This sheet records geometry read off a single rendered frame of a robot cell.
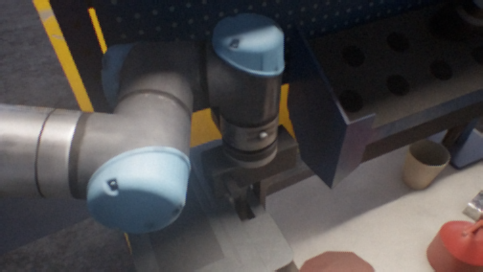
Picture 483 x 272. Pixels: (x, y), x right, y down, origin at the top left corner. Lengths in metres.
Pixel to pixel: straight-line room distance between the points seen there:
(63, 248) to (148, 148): 1.79
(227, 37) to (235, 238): 0.29
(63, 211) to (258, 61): 1.91
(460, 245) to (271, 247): 0.36
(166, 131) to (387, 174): 0.70
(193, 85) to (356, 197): 0.57
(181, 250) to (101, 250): 1.47
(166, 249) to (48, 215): 1.71
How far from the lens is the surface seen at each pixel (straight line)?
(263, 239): 0.53
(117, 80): 0.40
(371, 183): 0.91
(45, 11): 1.14
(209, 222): 0.55
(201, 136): 1.59
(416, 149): 0.93
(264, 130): 0.44
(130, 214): 0.30
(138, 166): 0.28
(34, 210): 2.27
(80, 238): 2.06
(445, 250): 0.78
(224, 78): 0.38
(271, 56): 0.38
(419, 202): 0.91
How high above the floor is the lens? 1.63
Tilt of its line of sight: 45 degrees down
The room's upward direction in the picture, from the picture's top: 2 degrees counter-clockwise
